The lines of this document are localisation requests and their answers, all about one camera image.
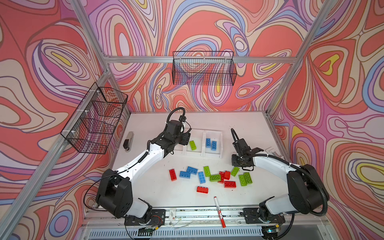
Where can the red white marker pen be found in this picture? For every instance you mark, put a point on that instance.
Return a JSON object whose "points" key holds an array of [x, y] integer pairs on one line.
{"points": [[220, 212]]}

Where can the black wire basket back wall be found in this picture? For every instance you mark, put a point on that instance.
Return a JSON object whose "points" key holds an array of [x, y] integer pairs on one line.
{"points": [[207, 68]]}

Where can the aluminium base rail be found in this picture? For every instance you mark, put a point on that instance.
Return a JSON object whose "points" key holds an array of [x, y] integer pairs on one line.
{"points": [[188, 223]]}

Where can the red lego square centre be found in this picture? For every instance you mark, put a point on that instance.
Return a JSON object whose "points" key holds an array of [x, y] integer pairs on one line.
{"points": [[227, 175]]}

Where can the red lego front lone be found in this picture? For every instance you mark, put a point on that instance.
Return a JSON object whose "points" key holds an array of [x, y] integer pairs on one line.
{"points": [[202, 190]]}

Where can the small green lego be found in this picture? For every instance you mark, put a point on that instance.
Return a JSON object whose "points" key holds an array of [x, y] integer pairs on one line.
{"points": [[235, 171]]}

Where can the red lego centre cluster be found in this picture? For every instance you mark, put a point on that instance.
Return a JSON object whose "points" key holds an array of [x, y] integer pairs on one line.
{"points": [[222, 174]]}

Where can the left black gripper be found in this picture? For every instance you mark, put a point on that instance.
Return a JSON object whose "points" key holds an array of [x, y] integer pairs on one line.
{"points": [[186, 139]]}

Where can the white three-compartment tray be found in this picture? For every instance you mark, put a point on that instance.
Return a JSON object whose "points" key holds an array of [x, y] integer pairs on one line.
{"points": [[202, 144]]}

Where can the red lego lower right flat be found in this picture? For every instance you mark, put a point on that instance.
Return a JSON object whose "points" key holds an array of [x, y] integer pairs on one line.
{"points": [[230, 184]]}

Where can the black wire basket wall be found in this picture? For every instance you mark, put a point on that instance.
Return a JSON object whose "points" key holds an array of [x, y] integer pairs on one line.
{"points": [[95, 120], [207, 68]]}

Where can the black wire basket left wall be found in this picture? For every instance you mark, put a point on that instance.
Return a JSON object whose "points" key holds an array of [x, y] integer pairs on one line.
{"points": [[95, 120]]}

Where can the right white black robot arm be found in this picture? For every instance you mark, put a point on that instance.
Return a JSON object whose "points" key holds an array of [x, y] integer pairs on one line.
{"points": [[306, 191]]}

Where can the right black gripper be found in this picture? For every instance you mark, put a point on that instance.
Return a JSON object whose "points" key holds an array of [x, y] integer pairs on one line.
{"points": [[235, 163]]}

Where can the green lego pair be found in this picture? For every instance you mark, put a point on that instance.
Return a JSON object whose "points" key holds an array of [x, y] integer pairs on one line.
{"points": [[242, 180], [248, 178]]}

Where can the green lego right pair left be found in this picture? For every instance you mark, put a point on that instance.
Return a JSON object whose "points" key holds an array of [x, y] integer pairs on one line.
{"points": [[242, 180]]}

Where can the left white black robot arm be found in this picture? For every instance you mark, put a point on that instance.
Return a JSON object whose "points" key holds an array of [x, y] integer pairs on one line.
{"points": [[115, 191]]}

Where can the blue lego left pile top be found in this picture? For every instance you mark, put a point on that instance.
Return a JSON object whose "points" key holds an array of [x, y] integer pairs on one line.
{"points": [[191, 170]]}

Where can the blue lego left pile bottom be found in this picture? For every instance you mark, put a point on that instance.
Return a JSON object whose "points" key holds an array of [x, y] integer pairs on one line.
{"points": [[185, 175]]}

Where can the red lego beside blue pile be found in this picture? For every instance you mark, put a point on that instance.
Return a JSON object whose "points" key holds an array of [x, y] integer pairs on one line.
{"points": [[173, 175]]}

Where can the black grey stapler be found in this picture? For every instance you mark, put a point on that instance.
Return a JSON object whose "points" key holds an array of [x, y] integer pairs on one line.
{"points": [[127, 144]]}

